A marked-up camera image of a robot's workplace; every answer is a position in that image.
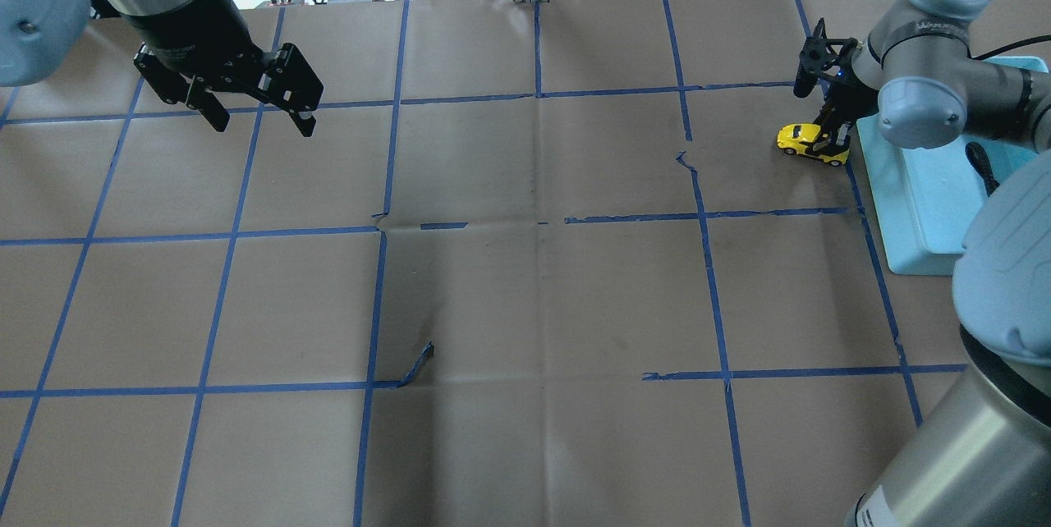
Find light blue plastic bin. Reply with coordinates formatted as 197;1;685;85
856;57;1049;276

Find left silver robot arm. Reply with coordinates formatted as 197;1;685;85
1;0;324;137

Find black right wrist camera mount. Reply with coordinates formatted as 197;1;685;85
794;17;860;99

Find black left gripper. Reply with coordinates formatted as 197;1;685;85
133;0;325;138

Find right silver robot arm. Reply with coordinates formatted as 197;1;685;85
794;0;1049;526

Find yellow beetle toy car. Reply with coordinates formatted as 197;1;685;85
776;123;843;167

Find brown paper table cover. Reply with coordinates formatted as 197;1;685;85
1;0;966;526

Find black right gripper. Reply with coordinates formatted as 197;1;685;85
794;18;878;165

